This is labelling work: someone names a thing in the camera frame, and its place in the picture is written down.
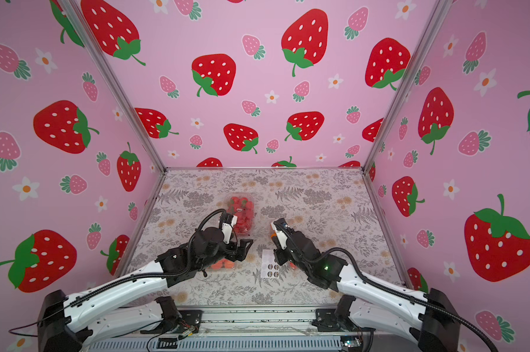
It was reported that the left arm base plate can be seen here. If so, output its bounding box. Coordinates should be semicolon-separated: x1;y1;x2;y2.
140;309;203;334

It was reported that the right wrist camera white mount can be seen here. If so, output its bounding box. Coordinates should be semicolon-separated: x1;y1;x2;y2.
272;218;288;250

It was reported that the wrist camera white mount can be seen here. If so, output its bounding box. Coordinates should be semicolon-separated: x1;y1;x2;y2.
219;212;238;244
272;218;288;250

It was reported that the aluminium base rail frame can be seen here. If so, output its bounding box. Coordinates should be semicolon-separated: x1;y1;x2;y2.
68;304;448;352

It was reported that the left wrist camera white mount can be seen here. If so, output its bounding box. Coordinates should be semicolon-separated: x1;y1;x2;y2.
219;212;238;244

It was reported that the white sticker sheet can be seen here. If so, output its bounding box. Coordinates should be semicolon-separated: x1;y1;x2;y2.
261;249;280;279

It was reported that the clear strawberry box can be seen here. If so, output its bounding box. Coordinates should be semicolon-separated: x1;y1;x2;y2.
225;194;255;236

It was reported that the clear orange kumquat box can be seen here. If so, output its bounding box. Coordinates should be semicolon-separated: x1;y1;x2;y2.
270;223;278;240

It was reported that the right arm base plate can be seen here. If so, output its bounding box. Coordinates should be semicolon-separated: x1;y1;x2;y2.
311;309;375;333

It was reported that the clear large peach box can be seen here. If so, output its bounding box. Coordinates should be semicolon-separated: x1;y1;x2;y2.
209;259;238;271

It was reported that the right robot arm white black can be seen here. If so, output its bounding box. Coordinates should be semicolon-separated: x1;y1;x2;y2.
271;219;497;351

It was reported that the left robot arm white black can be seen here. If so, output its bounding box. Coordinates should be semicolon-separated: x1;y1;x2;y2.
37;224;253;351

